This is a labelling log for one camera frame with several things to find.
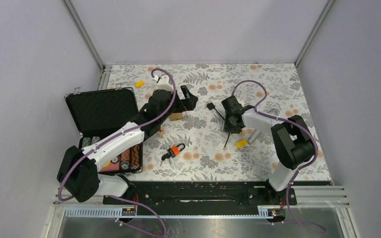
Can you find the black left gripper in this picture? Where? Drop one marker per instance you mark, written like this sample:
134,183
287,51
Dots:
187,104

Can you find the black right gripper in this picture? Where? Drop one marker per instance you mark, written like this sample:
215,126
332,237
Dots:
227,128

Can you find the large brass padlock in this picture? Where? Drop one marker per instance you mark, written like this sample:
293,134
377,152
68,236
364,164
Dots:
176,116

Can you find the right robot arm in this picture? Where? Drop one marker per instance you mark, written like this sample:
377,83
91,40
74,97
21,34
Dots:
294,144

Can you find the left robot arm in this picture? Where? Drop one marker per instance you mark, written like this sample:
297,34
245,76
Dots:
128,126

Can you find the grey marker yellow cap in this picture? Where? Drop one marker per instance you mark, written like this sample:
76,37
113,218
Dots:
252,138

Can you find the wooden letter cube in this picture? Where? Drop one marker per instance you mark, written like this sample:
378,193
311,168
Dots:
161,133

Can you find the floral table cloth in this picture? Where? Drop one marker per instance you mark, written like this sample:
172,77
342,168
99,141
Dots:
211,153

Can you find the yellow block near case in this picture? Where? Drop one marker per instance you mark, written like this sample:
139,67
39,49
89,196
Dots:
139,84

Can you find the small orange black padlock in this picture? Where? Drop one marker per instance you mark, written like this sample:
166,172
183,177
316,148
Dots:
172,153

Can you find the black poker chip case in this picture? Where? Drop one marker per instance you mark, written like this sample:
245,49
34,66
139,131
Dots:
98,114

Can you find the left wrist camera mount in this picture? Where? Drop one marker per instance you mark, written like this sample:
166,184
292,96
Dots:
163,82

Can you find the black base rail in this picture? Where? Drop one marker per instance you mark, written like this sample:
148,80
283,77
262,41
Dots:
196,198

